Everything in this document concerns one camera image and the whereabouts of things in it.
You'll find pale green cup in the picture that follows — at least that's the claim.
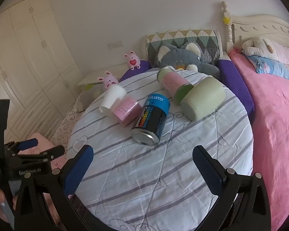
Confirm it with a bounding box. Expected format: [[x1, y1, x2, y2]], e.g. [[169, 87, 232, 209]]
[[180, 76, 226, 122]]

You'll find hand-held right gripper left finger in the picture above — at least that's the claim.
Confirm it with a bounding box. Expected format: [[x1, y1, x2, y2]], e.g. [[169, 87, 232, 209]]
[[13, 145, 104, 231]]

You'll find diamond patterned cushion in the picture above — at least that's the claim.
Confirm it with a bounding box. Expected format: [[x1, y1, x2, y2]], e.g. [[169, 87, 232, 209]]
[[146, 29, 222, 65]]

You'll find pink cloth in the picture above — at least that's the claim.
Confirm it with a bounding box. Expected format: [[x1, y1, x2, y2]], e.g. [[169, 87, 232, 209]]
[[26, 132, 68, 170]]

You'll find pink bunny toy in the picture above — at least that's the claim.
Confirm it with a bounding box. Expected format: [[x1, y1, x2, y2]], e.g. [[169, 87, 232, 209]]
[[124, 50, 140, 70], [98, 71, 119, 89]]

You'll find blue printed pillow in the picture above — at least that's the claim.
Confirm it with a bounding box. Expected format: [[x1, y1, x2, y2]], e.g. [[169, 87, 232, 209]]
[[246, 55, 289, 83]]

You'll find pink pillow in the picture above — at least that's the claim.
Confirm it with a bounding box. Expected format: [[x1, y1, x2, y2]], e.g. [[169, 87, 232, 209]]
[[267, 41, 289, 68]]

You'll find white paper cup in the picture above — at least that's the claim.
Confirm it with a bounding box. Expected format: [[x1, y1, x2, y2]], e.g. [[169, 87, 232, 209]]
[[99, 84, 127, 116]]

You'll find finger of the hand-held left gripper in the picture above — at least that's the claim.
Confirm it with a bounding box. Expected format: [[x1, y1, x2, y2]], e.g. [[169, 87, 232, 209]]
[[4, 138, 39, 155], [13, 145, 65, 162]]

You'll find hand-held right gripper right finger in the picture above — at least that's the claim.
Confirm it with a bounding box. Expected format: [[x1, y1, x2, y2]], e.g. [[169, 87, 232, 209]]
[[192, 145, 272, 231]]

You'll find grey plush cat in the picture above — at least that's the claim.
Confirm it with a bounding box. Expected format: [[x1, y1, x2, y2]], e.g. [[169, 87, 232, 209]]
[[151, 42, 221, 80]]

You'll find purple bed bumper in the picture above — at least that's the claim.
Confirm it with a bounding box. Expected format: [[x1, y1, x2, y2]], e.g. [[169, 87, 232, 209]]
[[217, 59, 255, 116], [119, 60, 152, 82]]

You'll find white plush bunny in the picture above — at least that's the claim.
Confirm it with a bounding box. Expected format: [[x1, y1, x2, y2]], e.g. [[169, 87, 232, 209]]
[[241, 36, 276, 59]]

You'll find cream wooden headboard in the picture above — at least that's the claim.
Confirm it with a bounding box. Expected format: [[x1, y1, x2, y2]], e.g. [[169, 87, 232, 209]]
[[220, 1, 289, 53]]

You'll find pink sleeved green bottle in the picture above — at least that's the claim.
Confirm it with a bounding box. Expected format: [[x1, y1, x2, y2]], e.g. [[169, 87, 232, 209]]
[[156, 66, 194, 106]]

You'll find cream wardrobe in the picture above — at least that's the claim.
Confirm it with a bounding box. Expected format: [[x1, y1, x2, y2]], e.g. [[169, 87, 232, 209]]
[[0, 0, 83, 140]]

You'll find heart print sheet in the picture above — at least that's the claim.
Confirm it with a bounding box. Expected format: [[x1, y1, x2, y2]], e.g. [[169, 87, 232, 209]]
[[49, 93, 87, 154]]

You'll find pink blanket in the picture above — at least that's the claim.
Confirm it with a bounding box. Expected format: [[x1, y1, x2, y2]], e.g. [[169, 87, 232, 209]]
[[228, 49, 289, 231]]

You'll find black and blue can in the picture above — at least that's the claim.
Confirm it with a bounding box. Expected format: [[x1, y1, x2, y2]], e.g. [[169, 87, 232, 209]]
[[131, 93, 171, 146]]

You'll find pink patterned cup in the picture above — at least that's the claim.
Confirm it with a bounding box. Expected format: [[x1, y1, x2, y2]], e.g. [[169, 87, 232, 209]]
[[111, 94, 140, 127]]

